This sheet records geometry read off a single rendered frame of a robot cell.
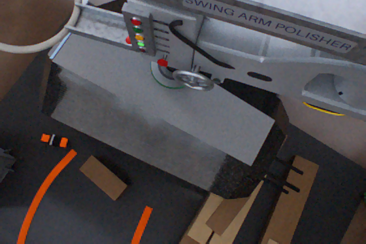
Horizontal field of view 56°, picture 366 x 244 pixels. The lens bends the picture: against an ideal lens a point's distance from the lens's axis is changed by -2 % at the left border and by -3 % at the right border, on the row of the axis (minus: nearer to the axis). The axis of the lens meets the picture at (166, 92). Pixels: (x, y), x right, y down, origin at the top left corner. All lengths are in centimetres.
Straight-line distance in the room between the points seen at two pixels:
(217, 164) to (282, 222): 85
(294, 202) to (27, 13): 231
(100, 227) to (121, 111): 97
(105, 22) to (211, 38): 58
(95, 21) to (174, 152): 68
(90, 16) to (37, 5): 140
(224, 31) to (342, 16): 38
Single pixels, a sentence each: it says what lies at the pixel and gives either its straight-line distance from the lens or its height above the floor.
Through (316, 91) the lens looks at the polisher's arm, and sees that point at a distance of 125.
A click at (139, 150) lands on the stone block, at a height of 65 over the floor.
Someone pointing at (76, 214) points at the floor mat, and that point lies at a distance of 241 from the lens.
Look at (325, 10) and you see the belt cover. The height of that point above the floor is 167.
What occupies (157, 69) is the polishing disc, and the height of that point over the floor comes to 85.
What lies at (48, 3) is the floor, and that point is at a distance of 289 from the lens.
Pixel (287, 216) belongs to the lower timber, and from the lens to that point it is 235.
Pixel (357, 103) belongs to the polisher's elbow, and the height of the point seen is 127.
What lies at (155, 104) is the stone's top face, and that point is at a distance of 159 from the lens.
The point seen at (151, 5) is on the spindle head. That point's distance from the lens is 95.
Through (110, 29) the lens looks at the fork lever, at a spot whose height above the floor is 102.
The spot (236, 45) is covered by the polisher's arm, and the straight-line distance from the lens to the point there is 107.
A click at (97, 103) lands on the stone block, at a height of 74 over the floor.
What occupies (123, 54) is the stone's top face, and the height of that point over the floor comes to 80.
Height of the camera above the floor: 234
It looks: 74 degrees down
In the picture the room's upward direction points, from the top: 5 degrees counter-clockwise
